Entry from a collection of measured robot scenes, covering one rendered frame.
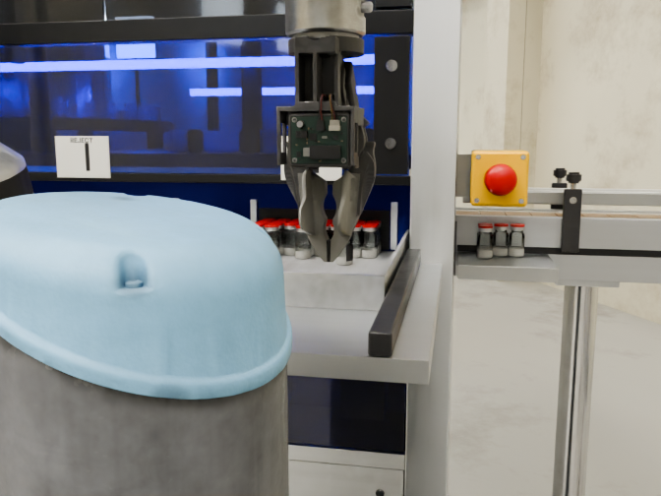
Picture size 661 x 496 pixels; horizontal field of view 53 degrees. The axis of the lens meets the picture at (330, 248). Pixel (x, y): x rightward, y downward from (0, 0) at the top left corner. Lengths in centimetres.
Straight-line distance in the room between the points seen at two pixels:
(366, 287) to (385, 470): 42
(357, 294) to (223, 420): 44
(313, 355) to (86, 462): 32
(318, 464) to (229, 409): 80
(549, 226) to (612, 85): 355
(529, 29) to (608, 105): 93
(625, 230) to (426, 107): 34
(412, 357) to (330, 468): 52
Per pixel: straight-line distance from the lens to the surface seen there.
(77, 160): 104
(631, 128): 438
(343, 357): 53
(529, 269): 91
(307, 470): 103
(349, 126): 60
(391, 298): 62
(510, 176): 86
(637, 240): 104
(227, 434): 24
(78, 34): 105
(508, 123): 500
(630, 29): 448
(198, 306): 22
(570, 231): 101
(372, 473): 102
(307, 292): 67
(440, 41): 90
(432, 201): 90
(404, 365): 52
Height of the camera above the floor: 105
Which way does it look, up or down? 9 degrees down
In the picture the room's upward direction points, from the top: straight up
